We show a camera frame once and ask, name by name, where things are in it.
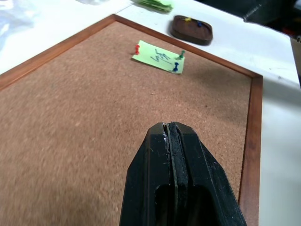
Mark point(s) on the stack of green sticky notes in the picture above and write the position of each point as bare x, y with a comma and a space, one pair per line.
155, 4

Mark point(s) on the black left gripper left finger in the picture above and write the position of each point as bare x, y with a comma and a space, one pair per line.
145, 179

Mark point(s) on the blue push pin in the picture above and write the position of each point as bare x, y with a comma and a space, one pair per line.
175, 66
199, 24

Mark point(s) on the wood framed cork board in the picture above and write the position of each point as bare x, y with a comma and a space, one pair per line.
94, 113

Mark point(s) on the green push pin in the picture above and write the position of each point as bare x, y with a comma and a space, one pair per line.
181, 55

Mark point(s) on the clear plastic bag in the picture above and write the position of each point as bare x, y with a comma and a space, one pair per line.
14, 16

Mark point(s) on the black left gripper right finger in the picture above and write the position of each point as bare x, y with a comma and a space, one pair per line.
207, 183

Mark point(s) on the green sticky note with writing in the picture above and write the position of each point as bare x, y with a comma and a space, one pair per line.
158, 57

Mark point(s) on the dark wooden oval tray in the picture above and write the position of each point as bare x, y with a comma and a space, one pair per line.
191, 30

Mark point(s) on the red push pin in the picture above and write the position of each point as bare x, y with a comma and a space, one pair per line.
137, 49

